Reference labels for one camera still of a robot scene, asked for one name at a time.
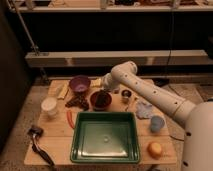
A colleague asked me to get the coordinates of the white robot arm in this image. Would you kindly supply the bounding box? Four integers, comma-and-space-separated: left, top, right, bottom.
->
101, 61, 213, 171

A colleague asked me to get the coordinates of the green plastic tray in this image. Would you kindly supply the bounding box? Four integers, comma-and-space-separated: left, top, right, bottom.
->
70, 112, 140, 164

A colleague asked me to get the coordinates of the red bowl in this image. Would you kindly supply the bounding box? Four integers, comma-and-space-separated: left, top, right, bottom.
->
90, 91, 112, 111

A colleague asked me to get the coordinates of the small metal cup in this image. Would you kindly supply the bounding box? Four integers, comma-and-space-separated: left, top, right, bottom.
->
121, 89, 132, 103

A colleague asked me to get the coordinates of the purple bowl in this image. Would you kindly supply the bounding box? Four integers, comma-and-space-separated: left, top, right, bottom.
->
69, 75, 91, 93

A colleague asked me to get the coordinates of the dark grape bunch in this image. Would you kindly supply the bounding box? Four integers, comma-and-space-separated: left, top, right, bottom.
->
65, 95, 89, 111

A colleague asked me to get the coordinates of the yellow banana toy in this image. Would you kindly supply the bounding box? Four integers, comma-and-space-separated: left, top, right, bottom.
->
57, 83, 68, 100

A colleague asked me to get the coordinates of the crumpled light blue cloth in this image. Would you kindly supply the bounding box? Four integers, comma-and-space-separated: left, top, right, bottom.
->
136, 101, 153, 119

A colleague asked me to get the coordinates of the orange carrot stick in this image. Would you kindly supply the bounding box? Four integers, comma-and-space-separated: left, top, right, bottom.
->
67, 111, 75, 129

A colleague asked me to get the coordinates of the white plastic cup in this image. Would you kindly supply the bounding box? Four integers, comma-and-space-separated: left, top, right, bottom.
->
41, 97, 57, 117

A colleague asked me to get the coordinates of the blue cup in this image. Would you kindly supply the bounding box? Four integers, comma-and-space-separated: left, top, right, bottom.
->
150, 116, 165, 133

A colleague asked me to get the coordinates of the orange round fruit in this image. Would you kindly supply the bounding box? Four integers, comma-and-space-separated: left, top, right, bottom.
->
147, 142, 163, 159

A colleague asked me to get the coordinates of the wooden board tabletop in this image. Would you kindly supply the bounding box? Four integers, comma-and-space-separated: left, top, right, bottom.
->
24, 80, 177, 168

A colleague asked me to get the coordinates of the black cable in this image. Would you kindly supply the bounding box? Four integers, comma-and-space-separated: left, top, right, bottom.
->
164, 6, 176, 78

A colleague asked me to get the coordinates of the metal shelf rail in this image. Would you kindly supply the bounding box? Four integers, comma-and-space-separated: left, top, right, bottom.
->
25, 50, 213, 68

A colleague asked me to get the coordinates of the black handled kitchen tool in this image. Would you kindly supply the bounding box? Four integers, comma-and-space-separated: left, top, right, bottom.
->
27, 125, 56, 167

